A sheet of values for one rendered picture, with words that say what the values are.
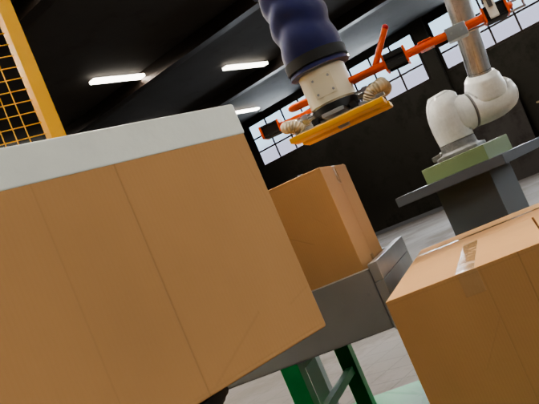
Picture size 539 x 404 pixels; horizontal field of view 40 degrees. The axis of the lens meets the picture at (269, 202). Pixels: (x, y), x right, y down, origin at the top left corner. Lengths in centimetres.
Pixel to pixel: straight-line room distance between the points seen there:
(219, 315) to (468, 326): 87
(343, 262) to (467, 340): 72
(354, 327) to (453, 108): 125
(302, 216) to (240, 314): 136
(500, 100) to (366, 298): 131
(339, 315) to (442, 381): 56
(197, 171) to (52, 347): 37
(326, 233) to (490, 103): 114
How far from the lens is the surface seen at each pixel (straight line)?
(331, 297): 232
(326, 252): 245
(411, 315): 183
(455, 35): 259
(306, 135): 250
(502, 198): 316
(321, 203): 244
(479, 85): 328
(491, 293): 181
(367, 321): 232
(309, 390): 242
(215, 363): 107
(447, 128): 323
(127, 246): 103
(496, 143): 323
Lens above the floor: 78
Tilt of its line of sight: 3 degrees up
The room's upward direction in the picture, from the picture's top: 23 degrees counter-clockwise
